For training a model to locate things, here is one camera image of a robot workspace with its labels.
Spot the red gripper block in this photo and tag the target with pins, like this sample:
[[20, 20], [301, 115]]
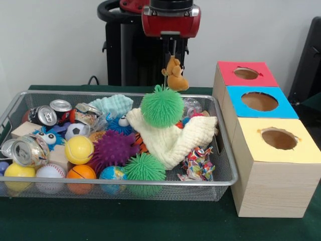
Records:
[[170, 22]]

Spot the brown teddy toy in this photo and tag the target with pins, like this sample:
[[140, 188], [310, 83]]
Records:
[[175, 78]]

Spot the green spiky ball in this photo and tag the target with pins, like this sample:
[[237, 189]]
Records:
[[144, 169], [162, 106]]

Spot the cream muslin cloth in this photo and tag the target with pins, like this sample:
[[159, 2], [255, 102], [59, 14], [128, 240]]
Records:
[[170, 140]]

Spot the shallow clear mesh bin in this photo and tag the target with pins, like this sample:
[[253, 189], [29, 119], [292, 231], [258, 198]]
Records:
[[223, 173]]

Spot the wooden box with three holes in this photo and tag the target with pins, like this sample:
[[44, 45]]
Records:
[[273, 175]]

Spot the purple spiky ball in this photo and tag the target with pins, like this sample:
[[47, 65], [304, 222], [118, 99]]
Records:
[[114, 149]]

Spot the black chair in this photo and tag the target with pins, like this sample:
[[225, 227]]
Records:
[[308, 65]]

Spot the yellow tennis ball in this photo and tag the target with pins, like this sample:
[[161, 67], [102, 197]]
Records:
[[78, 149]]

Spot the blue globe ball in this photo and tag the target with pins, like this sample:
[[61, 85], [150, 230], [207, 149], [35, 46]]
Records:
[[113, 176]]

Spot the orange basketball toy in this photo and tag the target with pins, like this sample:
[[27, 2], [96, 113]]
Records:
[[81, 175]]

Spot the white baseball toy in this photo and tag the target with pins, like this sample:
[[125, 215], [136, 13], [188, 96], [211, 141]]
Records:
[[51, 175]]

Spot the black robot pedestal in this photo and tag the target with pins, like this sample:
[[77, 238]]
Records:
[[130, 60]]

